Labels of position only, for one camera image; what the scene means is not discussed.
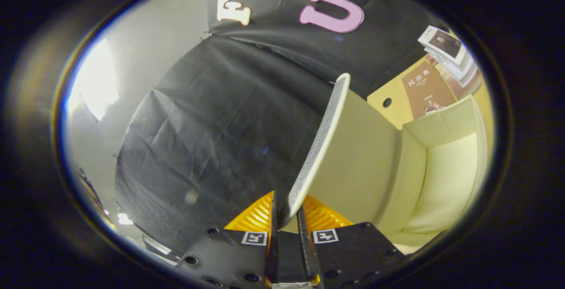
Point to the brown book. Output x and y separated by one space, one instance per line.
426 90

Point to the black backdrop cloth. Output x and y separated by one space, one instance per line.
212 125

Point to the beige fabric storage box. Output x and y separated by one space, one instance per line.
353 161

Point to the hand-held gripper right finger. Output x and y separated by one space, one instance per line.
353 249

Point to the ceiling light panel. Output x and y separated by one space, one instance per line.
95 81

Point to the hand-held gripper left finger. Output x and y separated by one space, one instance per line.
229 253

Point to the plain white book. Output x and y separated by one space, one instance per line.
467 66

